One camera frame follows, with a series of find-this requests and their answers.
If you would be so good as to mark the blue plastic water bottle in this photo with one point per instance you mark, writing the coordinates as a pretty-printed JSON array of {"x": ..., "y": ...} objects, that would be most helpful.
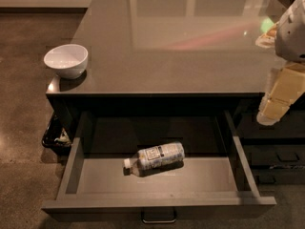
[{"x": 155, "y": 159}]

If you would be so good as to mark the black trash bin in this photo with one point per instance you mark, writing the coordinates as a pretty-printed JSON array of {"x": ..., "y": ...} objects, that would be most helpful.
[{"x": 55, "y": 136}]

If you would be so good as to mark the dark lower cabinet drawers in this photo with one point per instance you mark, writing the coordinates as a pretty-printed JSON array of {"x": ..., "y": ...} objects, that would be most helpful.
[{"x": 276, "y": 154}]

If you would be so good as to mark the white ceramic bowl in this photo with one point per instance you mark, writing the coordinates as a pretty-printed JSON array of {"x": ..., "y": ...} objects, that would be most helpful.
[{"x": 68, "y": 61}]

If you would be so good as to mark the open grey top drawer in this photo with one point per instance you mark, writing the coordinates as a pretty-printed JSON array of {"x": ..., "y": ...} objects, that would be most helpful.
[{"x": 214, "y": 180}]

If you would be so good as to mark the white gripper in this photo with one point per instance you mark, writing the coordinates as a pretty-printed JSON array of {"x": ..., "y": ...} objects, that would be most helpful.
[{"x": 292, "y": 35}]

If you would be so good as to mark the metal drawer handle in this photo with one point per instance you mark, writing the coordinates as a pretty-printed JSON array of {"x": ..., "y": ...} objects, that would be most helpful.
[{"x": 158, "y": 217}]

